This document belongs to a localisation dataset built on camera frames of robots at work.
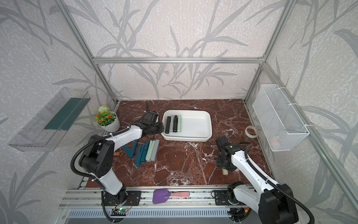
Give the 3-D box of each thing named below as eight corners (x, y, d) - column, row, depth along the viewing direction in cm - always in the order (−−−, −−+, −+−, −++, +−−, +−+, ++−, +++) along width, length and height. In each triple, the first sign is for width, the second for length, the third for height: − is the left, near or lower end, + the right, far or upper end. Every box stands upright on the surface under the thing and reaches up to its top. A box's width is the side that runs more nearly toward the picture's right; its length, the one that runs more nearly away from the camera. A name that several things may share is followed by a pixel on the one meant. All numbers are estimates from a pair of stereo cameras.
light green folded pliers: (146, 161, 89) (145, 159, 87) (151, 142, 98) (150, 140, 96) (150, 161, 89) (149, 160, 87) (155, 142, 98) (154, 140, 96)
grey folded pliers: (151, 161, 89) (150, 159, 87) (155, 141, 98) (154, 139, 95) (156, 161, 89) (155, 159, 87) (159, 141, 98) (158, 139, 95)
